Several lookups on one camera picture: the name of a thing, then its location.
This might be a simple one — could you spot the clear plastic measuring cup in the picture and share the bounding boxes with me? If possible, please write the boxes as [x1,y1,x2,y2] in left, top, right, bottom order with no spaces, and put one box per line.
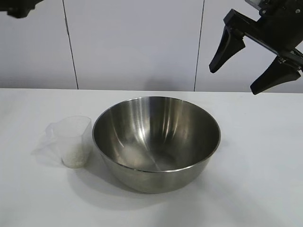
[45,115,93,169]

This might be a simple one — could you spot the white rice grains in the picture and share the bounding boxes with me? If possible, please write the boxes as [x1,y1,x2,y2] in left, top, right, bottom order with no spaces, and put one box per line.
[62,145,90,169]

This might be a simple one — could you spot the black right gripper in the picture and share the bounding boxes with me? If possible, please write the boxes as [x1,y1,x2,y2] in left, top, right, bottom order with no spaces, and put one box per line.
[209,0,303,96]

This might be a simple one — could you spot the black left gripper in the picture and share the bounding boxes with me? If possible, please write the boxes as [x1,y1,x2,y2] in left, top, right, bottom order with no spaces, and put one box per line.
[0,0,45,18]

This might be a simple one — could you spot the stainless steel mixing bowl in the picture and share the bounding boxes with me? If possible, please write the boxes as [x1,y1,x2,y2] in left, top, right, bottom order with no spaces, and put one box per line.
[92,96,222,194]

